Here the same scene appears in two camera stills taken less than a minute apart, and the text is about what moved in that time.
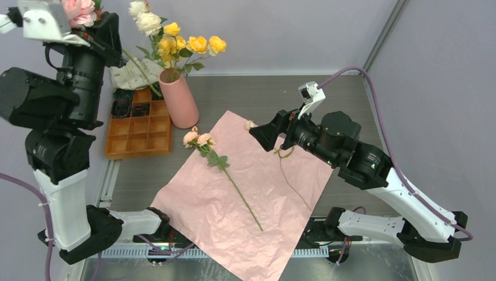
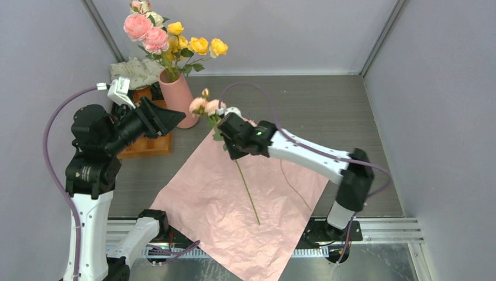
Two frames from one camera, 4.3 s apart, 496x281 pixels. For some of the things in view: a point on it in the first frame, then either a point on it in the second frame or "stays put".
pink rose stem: x=82 y=13 to x=138 y=27
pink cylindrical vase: x=182 y=111 stays put
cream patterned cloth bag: x=127 y=76 stays put
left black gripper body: x=110 y=51 to x=151 y=125
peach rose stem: x=205 y=143 to x=238 y=170
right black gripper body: x=288 y=120 to x=234 y=148
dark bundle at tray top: x=156 y=85 stays put
